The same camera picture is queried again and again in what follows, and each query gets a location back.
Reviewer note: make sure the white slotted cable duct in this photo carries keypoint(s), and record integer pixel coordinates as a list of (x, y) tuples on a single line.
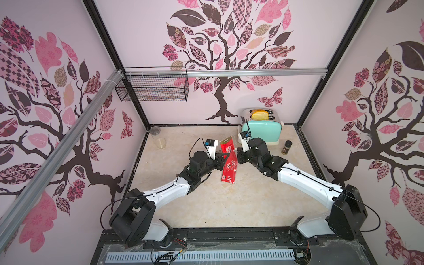
[(175, 257)]

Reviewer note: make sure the aluminium rail left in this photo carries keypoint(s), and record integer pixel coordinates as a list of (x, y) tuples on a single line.
[(22, 205)]

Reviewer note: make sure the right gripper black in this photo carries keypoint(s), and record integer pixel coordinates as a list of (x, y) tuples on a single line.
[(245, 155)]

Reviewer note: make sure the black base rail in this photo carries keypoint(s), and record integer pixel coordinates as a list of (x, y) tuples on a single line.
[(183, 236)]

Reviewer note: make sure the spice jar black lid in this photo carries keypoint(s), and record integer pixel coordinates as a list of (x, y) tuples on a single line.
[(287, 145)]

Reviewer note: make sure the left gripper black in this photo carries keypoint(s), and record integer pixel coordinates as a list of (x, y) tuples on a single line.
[(219, 161)]

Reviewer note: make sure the clear glass jar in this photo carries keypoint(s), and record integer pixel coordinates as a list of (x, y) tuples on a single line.
[(157, 136)]

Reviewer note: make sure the aluminium rail back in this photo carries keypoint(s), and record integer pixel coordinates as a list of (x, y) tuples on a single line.
[(225, 72)]

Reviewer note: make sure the aluminium rail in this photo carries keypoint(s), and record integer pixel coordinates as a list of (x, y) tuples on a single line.
[(225, 72), (22, 205)]

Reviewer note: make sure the mint green toaster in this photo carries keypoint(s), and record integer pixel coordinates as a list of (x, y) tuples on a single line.
[(268, 130)]

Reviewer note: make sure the black wire basket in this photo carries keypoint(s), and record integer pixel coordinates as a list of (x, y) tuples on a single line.
[(154, 84)]

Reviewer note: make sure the red ruler set package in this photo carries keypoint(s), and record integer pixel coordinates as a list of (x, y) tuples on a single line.
[(229, 172), (227, 147)]

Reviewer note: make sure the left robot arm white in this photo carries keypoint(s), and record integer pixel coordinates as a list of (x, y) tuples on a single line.
[(134, 221)]

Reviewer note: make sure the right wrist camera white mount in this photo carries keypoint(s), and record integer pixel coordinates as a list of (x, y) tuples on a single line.
[(244, 137)]

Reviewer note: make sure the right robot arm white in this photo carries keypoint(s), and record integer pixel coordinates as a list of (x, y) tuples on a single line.
[(346, 211)]

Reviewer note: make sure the yellow toast slice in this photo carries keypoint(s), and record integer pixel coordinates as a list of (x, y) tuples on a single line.
[(259, 114)]

